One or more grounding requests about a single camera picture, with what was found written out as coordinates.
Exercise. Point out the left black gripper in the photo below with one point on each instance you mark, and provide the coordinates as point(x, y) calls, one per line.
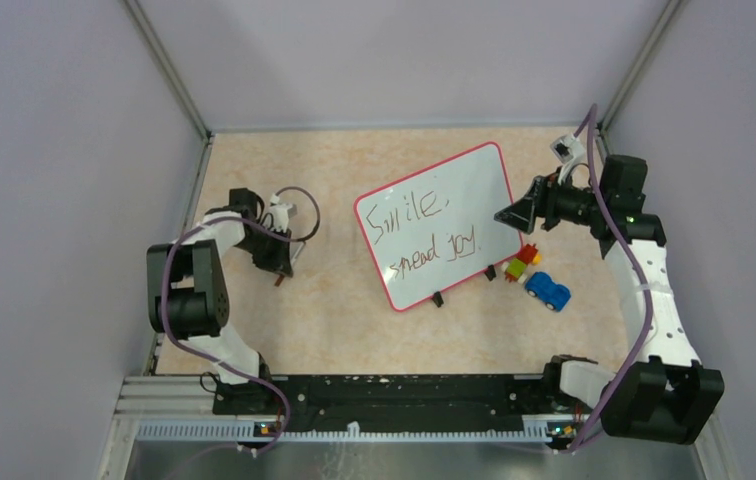
point(279, 262)

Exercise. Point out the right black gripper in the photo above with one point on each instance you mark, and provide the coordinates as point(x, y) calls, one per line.
point(543, 195)

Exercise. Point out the pink-framed whiteboard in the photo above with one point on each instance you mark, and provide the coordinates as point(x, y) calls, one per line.
point(435, 228)

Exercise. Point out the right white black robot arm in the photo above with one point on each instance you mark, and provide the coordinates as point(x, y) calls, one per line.
point(662, 392)

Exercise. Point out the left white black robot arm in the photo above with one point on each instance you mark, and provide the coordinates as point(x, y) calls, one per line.
point(187, 294)

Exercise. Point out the colourful toy brick figure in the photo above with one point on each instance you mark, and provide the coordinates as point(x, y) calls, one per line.
point(514, 270)

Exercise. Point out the blue toy car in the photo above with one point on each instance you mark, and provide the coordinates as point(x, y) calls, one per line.
point(553, 295)

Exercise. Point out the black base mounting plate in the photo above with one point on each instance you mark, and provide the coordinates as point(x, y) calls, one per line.
point(454, 403)

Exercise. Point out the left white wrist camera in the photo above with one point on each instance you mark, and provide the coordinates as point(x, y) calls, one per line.
point(278, 215)

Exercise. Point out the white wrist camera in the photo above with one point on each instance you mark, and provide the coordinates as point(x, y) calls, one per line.
point(568, 149)
point(278, 215)

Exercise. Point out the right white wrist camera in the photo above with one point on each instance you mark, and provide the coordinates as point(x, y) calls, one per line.
point(568, 149)

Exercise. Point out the aluminium frame rail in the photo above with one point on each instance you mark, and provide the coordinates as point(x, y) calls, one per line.
point(179, 408)

